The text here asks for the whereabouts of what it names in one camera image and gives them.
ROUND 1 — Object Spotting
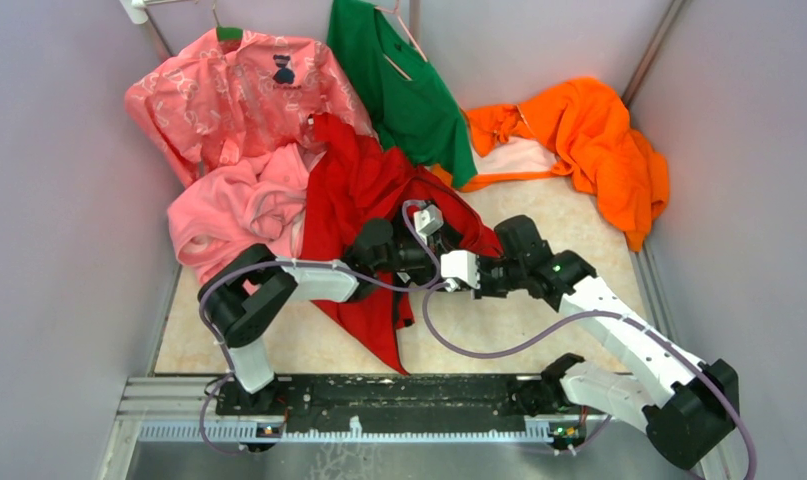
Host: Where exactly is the red jacket black lining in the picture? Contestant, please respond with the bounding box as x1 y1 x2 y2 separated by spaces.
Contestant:
300 114 502 373

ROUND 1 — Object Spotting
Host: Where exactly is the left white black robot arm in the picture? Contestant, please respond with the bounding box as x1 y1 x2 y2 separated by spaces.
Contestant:
198 209 462 415

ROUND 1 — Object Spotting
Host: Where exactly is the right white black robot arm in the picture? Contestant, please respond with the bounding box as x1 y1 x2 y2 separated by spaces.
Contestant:
479 215 741 470

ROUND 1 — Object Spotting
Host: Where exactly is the pink patterned bear jacket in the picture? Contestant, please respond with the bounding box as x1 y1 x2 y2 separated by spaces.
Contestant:
124 29 375 187

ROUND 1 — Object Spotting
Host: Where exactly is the green shirt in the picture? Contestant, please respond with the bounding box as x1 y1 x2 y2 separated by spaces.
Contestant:
327 1 477 190

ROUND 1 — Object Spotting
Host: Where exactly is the plain pink garment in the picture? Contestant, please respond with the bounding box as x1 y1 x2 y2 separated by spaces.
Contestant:
167 143 322 285

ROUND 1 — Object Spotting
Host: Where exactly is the orange garment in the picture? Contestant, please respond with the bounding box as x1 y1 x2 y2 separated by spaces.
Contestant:
459 77 670 252

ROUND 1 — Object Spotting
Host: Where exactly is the pink clothes hanger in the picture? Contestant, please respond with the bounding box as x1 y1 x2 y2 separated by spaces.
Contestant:
369 1 431 82

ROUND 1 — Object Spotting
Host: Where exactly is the green clothes hanger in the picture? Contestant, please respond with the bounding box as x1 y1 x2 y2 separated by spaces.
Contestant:
210 0 243 42

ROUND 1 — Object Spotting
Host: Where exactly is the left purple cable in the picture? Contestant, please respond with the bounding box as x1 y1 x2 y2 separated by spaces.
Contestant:
197 199 452 458

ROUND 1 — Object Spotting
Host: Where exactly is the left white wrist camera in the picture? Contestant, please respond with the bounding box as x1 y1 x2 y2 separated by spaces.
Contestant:
412 204 444 240

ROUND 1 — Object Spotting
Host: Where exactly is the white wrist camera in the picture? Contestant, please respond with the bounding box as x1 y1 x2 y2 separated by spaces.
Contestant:
440 250 480 292
412 204 444 240

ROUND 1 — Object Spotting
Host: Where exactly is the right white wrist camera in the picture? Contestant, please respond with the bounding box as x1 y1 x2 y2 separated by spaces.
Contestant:
440 250 480 292

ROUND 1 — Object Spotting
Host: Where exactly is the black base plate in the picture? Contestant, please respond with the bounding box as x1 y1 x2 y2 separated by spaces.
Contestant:
215 374 591 434

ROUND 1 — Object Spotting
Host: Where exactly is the white toothed cable strip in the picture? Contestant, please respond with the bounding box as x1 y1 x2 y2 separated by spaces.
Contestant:
138 416 553 444

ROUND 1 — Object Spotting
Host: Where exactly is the metal corner post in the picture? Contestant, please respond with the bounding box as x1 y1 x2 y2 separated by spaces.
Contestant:
621 0 690 109

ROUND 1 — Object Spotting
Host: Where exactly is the aluminium frame rail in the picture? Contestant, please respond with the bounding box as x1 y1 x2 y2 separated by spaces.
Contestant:
114 373 717 423

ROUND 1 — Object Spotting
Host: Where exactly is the white rail bracket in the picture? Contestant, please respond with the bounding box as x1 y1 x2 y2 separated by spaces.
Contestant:
120 0 191 25

